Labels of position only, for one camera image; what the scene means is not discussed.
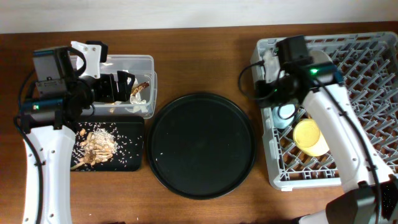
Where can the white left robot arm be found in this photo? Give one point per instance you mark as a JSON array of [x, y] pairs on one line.
[[49, 139]]

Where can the black rectangular tray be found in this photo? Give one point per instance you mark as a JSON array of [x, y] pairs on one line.
[[129, 134]]

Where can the yellow bowl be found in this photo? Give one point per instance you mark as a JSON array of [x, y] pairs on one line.
[[309, 139]]

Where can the blue plastic cup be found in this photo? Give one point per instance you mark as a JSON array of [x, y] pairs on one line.
[[283, 115]]

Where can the clear plastic bin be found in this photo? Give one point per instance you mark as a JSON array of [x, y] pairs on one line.
[[105, 87]]

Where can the grey dishwasher rack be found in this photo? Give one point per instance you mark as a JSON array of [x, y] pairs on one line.
[[368, 62]]

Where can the round black tray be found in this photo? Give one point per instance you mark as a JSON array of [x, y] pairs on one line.
[[201, 146]]

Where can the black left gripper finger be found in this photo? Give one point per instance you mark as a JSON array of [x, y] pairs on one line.
[[123, 91], [125, 81]]

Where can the pile of food scraps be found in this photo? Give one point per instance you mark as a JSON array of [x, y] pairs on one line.
[[94, 147]]

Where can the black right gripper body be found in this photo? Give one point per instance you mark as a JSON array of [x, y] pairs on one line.
[[263, 89]]

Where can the grey round plate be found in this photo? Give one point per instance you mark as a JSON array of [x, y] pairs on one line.
[[319, 56]]

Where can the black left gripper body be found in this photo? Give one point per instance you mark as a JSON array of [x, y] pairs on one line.
[[87, 88]]

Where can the white tissue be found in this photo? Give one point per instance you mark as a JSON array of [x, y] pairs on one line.
[[139, 104]]

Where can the gold snack wrapper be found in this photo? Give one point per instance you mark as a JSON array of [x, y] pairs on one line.
[[138, 88]]

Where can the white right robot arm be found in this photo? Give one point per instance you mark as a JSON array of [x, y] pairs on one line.
[[329, 112]]

